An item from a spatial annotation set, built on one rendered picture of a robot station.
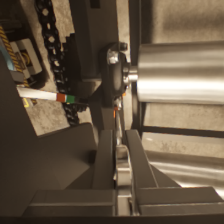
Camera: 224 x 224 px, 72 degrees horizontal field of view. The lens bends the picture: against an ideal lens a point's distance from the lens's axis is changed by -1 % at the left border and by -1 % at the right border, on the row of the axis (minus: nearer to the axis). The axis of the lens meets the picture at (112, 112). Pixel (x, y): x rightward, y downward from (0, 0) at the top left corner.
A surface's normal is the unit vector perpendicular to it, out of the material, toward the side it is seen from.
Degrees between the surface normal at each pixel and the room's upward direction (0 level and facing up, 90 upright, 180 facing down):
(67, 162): 90
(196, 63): 36
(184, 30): 0
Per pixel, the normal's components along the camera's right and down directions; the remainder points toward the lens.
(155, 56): -0.23, -0.28
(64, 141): 0.97, 0.05
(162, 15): -0.25, 0.52
